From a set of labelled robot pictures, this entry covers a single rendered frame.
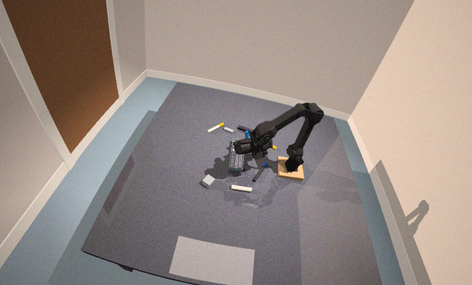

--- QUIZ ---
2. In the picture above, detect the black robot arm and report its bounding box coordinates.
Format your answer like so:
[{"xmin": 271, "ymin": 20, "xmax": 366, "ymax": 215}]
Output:
[{"xmin": 237, "ymin": 103, "xmax": 324, "ymax": 172}]

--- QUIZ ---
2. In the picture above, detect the keyboard with white letter keys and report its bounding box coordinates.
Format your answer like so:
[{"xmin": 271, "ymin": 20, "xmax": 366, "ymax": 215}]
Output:
[{"xmin": 229, "ymin": 138, "xmax": 244, "ymax": 172}]

